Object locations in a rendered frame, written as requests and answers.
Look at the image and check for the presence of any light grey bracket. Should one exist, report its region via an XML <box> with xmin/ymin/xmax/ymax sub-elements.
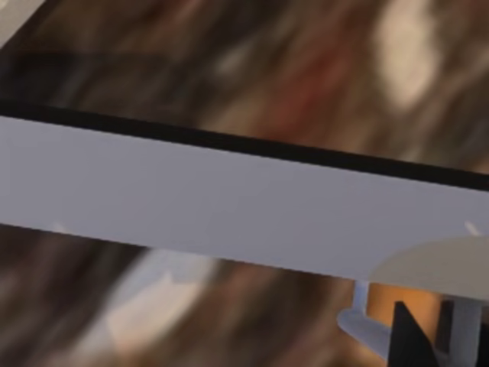
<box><xmin>337</xmin><ymin>280</ymin><xmax>394</xmax><ymax>361</ymax></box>

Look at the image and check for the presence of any grey post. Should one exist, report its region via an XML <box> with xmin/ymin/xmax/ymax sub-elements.
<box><xmin>452</xmin><ymin>296</ymin><xmax>485</xmax><ymax>367</ymax></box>

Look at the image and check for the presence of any grey table side panel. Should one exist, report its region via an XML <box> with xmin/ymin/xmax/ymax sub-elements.
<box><xmin>0</xmin><ymin>99</ymin><xmax>489</xmax><ymax>284</ymax></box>

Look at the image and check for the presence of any orange block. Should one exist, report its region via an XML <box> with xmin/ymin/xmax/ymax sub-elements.
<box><xmin>365</xmin><ymin>281</ymin><xmax>444</xmax><ymax>330</ymax></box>

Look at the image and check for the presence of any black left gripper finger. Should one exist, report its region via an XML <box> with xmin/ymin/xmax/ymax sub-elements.
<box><xmin>387</xmin><ymin>300</ymin><xmax>446</xmax><ymax>367</ymax></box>

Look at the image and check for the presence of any beige round disc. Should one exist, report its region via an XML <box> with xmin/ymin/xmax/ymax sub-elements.
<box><xmin>369</xmin><ymin>235</ymin><xmax>489</xmax><ymax>304</ymax></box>

